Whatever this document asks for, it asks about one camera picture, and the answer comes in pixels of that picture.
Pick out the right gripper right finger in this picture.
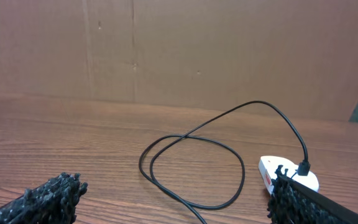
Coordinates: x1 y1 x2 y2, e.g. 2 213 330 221
267 165 358 224

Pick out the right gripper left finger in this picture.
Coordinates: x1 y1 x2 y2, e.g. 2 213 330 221
0 172 88 224

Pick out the white charger plug adapter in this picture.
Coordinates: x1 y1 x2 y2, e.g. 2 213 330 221
277 157 319 192

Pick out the black charging cable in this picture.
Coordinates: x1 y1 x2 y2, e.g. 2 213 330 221
138 100 311 224

